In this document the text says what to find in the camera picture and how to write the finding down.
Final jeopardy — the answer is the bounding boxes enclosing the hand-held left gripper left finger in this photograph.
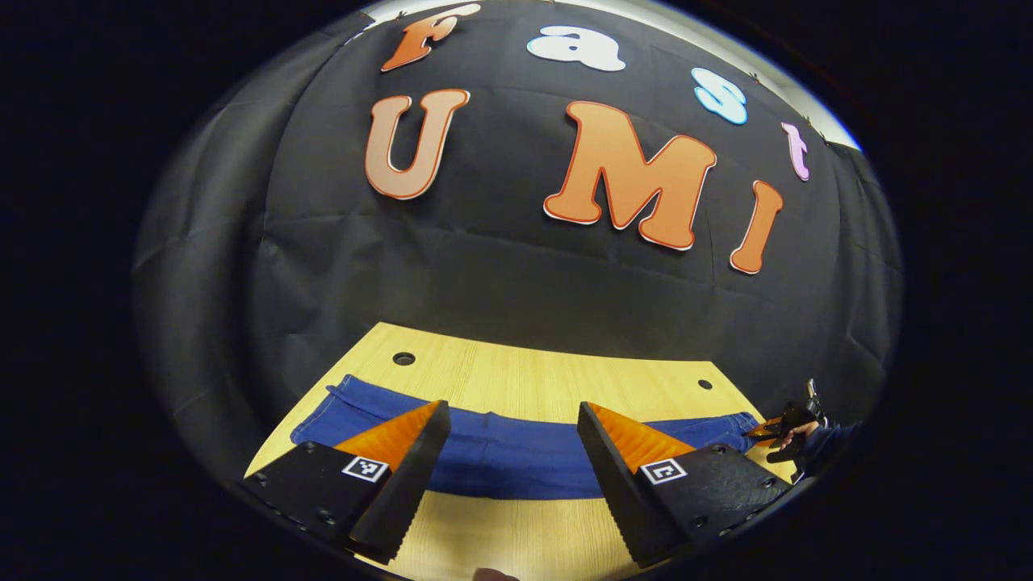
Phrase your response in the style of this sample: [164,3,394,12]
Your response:
[240,399,451,565]

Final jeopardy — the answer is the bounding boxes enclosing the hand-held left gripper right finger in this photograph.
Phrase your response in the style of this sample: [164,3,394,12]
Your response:
[577,401,793,569]

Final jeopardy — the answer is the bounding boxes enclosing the blue jeans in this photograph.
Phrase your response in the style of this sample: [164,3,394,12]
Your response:
[291,374,761,501]

